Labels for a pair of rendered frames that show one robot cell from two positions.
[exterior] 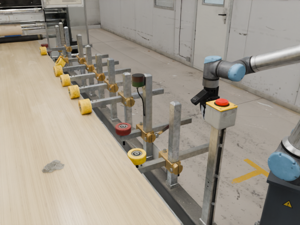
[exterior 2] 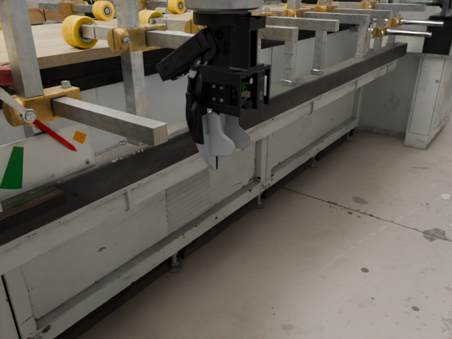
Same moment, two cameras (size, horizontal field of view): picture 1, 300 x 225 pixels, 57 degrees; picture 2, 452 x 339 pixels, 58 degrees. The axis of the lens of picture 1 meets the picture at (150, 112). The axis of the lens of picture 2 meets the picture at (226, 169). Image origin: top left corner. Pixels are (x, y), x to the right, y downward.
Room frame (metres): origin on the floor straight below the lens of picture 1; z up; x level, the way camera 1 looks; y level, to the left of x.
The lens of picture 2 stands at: (1.24, -0.82, 1.07)
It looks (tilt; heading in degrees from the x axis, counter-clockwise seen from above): 25 degrees down; 65
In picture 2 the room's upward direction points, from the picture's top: straight up
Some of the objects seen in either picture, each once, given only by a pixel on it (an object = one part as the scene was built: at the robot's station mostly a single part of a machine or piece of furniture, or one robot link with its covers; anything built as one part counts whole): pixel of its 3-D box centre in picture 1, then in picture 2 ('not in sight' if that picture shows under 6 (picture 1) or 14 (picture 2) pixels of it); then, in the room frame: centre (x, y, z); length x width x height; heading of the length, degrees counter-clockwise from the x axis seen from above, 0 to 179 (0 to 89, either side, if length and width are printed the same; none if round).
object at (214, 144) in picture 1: (212, 179); not in sight; (0.78, -0.23, 0.93); 0.05 x 0.05 x 0.45; 28
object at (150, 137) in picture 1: (145, 132); (43, 105); (1.26, 0.03, 0.85); 0.14 x 0.06 x 0.05; 28
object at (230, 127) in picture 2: (206, 111); (231, 138); (1.48, -0.34, 0.86); 0.06 x 0.03 x 0.09; 119
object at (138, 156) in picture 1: (137, 163); not in sight; (0.98, 0.06, 0.85); 0.08 x 0.08 x 0.11
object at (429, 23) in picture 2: not in sight; (402, 21); (3.28, 1.04, 0.84); 0.44 x 0.03 x 0.04; 118
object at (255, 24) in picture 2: (210, 95); (227, 63); (1.47, -0.35, 0.97); 0.09 x 0.08 x 0.12; 119
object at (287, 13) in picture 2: (89, 66); (295, 16); (2.14, 0.49, 0.95); 0.14 x 0.06 x 0.05; 28
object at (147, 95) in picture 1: (147, 119); (23, 59); (1.24, 0.01, 0.94); 0.04 x 0.04 x 0.48; 28
